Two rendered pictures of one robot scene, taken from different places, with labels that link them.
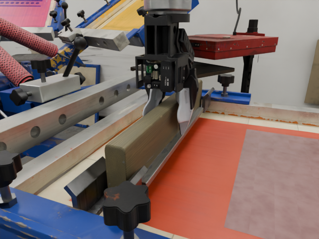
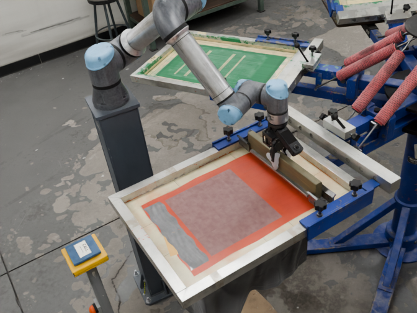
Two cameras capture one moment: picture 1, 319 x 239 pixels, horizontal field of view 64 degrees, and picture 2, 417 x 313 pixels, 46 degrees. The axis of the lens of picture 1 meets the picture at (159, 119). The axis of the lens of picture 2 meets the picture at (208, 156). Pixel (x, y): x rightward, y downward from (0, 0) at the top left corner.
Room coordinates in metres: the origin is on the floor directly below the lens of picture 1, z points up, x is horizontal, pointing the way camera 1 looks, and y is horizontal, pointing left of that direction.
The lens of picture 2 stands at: (1.19, -1.30, 2.24)
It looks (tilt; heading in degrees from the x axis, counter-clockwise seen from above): 38 degrees down; 131
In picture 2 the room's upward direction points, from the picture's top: 8 degrees counter-clockwise
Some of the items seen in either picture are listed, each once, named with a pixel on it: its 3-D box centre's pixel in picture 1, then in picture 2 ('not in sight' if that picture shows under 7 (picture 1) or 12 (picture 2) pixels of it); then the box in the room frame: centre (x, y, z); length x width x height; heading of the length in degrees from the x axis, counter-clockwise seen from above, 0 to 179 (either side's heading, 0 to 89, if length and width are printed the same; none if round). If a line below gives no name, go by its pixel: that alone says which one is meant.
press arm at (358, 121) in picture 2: (37, 102); (348, 130); (0.59, 0.30, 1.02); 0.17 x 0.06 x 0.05; 68
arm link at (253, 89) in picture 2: not in sight; (249, 93); (0.34, -0.04, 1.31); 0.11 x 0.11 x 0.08; 3
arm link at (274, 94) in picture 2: not in sight; (276, 96); (0.44, -0.01, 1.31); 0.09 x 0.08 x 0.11; 3
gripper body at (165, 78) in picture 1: (165, 53); (277, 132); (0.44, -0.01, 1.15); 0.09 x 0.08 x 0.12; 158
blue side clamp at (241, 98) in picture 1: (196, 101); (337, 210); (0.73, -0.11, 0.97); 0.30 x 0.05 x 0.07; 68
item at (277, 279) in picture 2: not in sight; (259, 280); (0.55, -0.35, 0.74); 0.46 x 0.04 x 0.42; 68
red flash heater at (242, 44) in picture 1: (219, 44); not in sight; (1.65, -0.37, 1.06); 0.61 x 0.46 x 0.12; 128
